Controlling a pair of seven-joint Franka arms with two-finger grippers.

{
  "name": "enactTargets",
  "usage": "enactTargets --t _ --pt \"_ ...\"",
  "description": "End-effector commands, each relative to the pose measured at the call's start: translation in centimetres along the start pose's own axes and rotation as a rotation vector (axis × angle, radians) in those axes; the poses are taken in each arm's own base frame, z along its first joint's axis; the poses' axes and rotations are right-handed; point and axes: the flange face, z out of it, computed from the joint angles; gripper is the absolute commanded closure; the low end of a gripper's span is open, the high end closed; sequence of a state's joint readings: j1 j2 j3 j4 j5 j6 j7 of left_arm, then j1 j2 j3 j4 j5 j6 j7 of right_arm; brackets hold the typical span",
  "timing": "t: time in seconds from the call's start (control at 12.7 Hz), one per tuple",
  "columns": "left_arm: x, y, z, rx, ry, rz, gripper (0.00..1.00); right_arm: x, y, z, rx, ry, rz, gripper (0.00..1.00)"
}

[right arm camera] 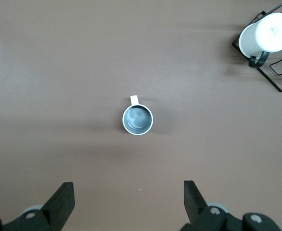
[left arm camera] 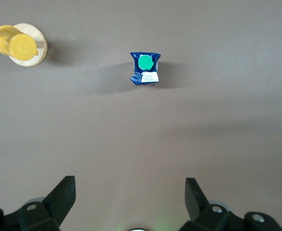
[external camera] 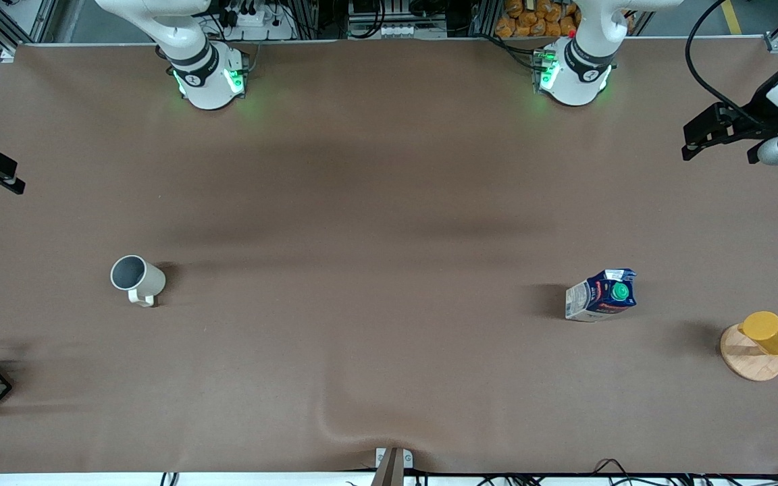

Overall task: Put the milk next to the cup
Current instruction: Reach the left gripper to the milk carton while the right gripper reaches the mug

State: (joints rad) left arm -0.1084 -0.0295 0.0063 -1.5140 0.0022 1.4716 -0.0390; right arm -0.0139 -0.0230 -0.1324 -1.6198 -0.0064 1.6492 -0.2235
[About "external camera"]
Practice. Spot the grey cream mug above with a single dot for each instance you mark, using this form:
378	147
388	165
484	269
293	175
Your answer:
138	278

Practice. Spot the blue milk carton green cap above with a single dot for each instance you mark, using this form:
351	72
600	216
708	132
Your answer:
602	297

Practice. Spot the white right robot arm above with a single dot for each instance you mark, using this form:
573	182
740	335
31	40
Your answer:
206	74

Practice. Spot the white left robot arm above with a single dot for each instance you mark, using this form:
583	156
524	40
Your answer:
575	71

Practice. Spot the yellow plastic cup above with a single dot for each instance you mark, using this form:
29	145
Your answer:
770	333

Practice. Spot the bag of orange items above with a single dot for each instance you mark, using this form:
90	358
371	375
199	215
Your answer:
531	20

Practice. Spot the round wooden board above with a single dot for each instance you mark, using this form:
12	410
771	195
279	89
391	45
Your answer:
747	364

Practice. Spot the brown table mat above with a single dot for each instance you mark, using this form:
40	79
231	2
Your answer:
389	169

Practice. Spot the long white power strip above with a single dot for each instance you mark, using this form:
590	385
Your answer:
396	30

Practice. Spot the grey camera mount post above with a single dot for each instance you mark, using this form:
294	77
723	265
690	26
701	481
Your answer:
389	469

